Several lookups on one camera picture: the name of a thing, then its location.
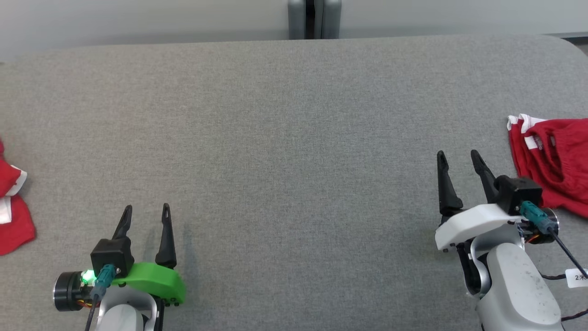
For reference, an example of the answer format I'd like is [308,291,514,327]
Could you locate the black left gripper motor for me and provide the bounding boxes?
[52,271,86,312]

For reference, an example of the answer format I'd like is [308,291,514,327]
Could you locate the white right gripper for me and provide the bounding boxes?
[435,150,525,252]

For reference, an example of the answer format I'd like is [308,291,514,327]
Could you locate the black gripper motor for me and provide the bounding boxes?
[524,208,560,245]
[52,271,86,312]

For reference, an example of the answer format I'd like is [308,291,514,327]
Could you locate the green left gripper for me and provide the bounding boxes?
[112,203,187,307]

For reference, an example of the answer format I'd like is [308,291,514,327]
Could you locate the grey partition post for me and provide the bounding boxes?
[288,0,343,40]

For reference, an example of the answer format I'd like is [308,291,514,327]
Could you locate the black right gripper motor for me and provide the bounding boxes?
[524,208,560,245]

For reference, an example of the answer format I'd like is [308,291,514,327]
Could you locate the red t-shirt white sleeves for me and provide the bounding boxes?
[0,137,37,256]

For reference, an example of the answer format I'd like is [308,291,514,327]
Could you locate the red shorts white lining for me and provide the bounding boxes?
[507,114,588,218]

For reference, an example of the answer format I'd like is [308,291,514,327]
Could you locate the white printed cable label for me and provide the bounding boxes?
[565,268,588,289]

